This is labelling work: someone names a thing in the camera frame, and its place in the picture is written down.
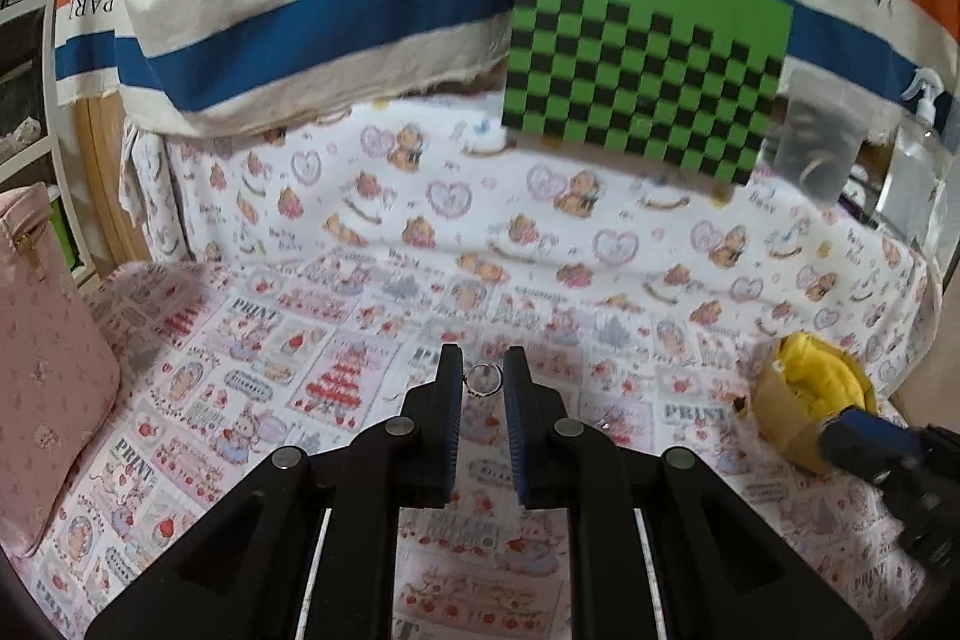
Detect black hair clip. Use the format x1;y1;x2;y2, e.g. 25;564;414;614
840;194;878;229

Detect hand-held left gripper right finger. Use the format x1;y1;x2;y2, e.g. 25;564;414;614
502;345;871;640

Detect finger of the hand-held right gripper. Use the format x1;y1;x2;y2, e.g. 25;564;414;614
817;407;927;485

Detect yellow cloth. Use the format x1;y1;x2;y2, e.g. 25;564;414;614
776;331;878;423

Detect small silver ring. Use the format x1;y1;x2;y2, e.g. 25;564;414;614
465;364;505;398

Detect white storage shelf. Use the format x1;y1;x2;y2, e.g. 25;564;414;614
0;0;83;281

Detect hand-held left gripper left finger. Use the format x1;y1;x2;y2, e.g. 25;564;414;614
84;344;466;640

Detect pink bag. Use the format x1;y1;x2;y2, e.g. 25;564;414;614
0;184;122;558

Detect translucent plastic container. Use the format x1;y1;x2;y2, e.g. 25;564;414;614
772;66;871;206

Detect bear print cloth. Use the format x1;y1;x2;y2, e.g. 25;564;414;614
120;89;938;401

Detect clear spray bottle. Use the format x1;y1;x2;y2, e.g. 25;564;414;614
874;70;957;251

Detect green checkered box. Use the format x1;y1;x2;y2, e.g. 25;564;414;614
501;0;794;185

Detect patchwork print cloth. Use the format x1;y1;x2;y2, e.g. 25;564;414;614
15;250;938;640

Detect wooden bed frame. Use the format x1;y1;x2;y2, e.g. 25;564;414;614
75;92;151;270

